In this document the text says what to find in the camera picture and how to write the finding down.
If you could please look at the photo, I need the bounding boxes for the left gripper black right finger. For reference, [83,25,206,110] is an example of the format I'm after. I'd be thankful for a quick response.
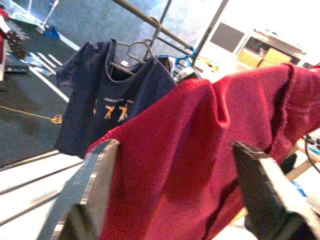
[231,141,320,240]

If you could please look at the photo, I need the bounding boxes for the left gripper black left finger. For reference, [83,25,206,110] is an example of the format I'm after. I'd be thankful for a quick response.
[37,138,121,240]

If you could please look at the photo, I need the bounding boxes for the red shirt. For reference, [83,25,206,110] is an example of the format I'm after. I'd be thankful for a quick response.
[86,63,320,240]

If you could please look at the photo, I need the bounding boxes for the navy t-shirt gold print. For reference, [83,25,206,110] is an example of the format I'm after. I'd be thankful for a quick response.
[54,39,178,160]

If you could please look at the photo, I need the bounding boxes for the blue plastic hanger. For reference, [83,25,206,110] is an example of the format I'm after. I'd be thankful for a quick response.
[158,47,201,73]

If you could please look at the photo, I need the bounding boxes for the grey metal hanger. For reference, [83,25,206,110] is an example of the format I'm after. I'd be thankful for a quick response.
[109,16,162,76]

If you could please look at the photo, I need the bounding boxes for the yellow item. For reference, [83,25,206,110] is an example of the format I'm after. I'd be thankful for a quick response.
[197,56,221,73]

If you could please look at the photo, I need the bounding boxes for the white open shelf unit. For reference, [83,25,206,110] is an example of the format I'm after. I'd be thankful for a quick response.
[197,0,320,73]

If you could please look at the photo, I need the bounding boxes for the blue dustpan with broom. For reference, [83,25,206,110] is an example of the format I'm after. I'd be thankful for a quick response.
[34,0,61,38]

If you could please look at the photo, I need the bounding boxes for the black metal clothes rack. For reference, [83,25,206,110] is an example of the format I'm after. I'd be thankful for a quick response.
[0,0,201,226]

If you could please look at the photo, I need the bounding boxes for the yellow floor cable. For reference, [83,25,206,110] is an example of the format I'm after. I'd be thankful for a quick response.
[0,105,63,125]

